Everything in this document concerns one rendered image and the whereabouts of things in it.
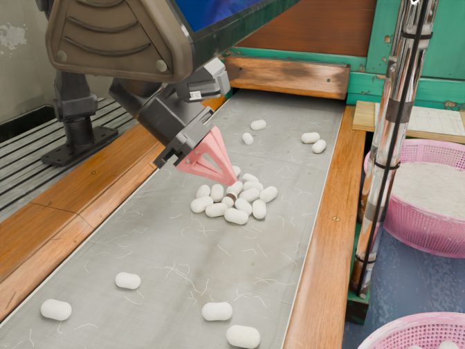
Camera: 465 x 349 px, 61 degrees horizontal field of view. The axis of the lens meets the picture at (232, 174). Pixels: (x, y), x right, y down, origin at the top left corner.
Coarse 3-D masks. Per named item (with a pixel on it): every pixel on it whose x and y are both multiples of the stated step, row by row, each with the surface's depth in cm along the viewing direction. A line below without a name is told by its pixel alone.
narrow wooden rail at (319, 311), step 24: (336, 144) 76; (360, 144) 76; (336, 168) 68; (360, 168) 68; (336, 192) 61; (336, 216) 56; (312, 240) 51; (336, 240) 51; (312, 264) 48; (336, 264) 48; (312, 288) 44; (336, 288) 44; (312, 312) 41; (336, 312) 41; (288, 336) 39; (312, 336) 39; (336, 336) 39
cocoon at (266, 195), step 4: (268, 188) 63; (272, 188) 63; (264, 192) 62; (268, 192) 62; (272, 192) 63; (276, 192) 63; (260, 196) 62; (264, 196) 62; (268, 196) 62; (272, 196) 63; (264, 200) 62; (268, 200) 62
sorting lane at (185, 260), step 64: (320, 128) 88; (192, 192) 66; (320, 192) 66; (128, 256) 52; (192, 256) 52; (256, 256) 52; (64, 320) 43; (128, 320) 43; (192, 320) 43; (256, 320) 43
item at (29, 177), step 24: (96, 120) 110; (120, 120) 110; (0, 144) 97; (24, 144) 97; (48, 144) 98; (0, 168) 87; (24, 168) 88; (48, 168) 87; (72, 168) 87; (0, 192) 79; (24, 192) 79; (0, 216) 72
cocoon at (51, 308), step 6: (48, 300) 44; (54, 300) 44; (42, 306) 43; (48, 306) 43; (54, 306) 43; (60, 306) 43; (66, 306) 43; (42, 312) 43; (48, 312) 43; (54, 312) 42; (60, 312) 42; (66, 312) 43; (54, 318) 43; (60, 318) 43; (66, 318) 43
